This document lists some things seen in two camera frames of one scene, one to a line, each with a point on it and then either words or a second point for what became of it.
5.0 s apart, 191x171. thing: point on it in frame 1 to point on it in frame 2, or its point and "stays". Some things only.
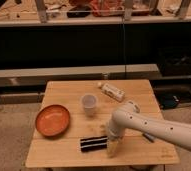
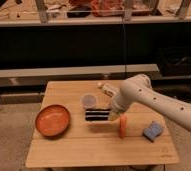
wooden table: x=75 y=109 stays
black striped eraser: x=93 y=143 to x=97 y=114
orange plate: x=52 y=120 stays
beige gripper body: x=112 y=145 to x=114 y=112
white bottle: x=117 y=93 stays
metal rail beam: x=37 y=77 stays
